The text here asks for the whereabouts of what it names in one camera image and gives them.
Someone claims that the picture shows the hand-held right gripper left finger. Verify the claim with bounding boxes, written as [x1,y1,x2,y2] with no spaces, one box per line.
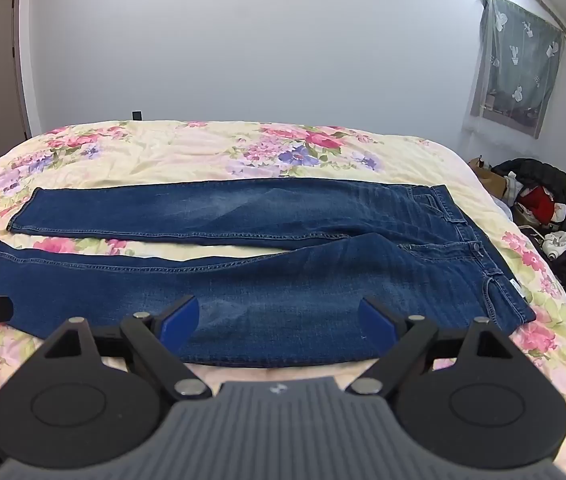
[40,295,213,401]

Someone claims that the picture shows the blue denim pants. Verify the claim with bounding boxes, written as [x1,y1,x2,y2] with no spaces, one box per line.
[0,178,537,368]

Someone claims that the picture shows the pile of clothes and bags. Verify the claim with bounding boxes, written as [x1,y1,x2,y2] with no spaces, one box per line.
[493,158,566,233]

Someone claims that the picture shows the floral bedspread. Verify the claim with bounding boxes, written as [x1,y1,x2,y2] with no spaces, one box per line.
[0,120,566,480]

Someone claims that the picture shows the grey-green printed window curtain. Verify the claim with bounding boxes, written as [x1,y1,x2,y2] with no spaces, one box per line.
[466,0,566,141]

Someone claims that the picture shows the white cloth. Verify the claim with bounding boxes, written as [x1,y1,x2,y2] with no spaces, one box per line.
[542,230,566,261]

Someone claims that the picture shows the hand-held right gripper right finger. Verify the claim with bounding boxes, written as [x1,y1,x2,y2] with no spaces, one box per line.
[350,297,520,401]

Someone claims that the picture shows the brown cardboard box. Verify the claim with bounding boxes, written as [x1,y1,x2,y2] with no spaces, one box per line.
[468,156,512,199]

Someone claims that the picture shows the red cloth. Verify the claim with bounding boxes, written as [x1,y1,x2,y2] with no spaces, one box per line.
[519,186,557,221]

